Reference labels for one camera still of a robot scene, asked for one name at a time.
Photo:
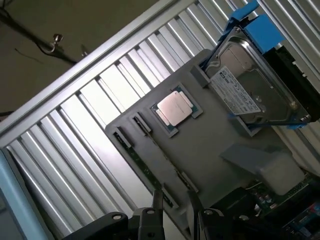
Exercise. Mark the blue disk caddy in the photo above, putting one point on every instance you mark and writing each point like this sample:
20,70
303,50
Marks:
265,27

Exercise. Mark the silver CPU chip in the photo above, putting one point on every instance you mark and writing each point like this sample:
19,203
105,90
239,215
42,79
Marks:
176,107

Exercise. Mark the green graphics card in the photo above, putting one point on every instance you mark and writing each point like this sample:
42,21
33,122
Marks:
280,207

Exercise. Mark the silver hard disk drive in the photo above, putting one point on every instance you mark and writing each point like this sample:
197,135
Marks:
252,77

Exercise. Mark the metal clamp with bolt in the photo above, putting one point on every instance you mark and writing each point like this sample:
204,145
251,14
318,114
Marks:
51,45

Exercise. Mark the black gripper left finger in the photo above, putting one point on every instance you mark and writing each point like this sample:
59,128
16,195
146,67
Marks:
147,225

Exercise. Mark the light blue panel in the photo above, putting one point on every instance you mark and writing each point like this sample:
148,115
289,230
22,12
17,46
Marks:
15,195

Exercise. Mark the green RAM stick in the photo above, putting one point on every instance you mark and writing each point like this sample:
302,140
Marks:
143,165

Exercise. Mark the grey plastic parts rack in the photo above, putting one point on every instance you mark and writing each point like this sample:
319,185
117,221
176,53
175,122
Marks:
215,155

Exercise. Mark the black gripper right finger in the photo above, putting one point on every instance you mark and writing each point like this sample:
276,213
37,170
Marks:
212,225

